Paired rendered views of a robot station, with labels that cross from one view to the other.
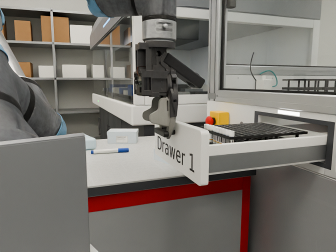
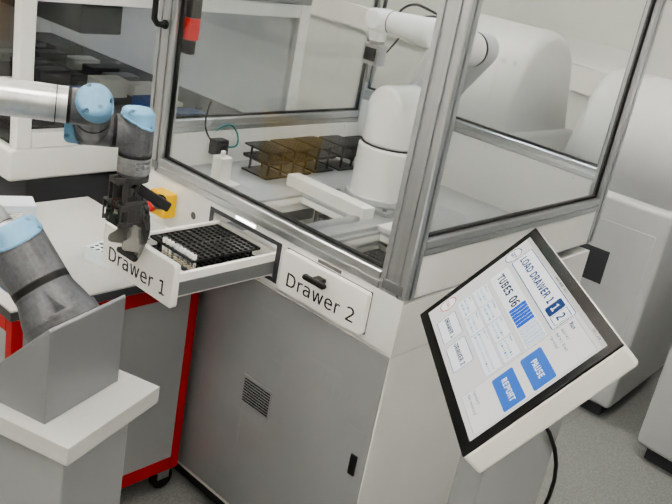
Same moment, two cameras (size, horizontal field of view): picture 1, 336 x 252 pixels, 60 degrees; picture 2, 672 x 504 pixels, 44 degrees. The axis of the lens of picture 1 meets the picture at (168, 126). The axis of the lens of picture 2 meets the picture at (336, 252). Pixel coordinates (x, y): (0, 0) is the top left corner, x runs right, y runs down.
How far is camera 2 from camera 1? 144 cm
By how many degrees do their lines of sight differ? 32
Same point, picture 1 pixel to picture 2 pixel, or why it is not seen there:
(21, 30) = not seen: outside the picture
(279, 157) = (233, 277)
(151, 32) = (130, 171)
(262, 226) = (209, 331)
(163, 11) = (143, 154)
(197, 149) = (169, 279)
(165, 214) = not seen: hidden behind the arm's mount
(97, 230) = not seen: hidden behind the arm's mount
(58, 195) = (111, 331)
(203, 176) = (173, 300)
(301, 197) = (250, 304)
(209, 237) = (152, 346)
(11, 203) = (95, 339)
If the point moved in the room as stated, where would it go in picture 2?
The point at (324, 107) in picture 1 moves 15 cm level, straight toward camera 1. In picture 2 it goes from (275, 228) to (269, 249)
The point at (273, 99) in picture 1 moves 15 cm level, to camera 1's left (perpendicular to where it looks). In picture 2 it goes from (232, 201) to (178, 200)
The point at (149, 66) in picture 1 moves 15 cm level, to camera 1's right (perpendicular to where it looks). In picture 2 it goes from (124, 199) to (188, 200)
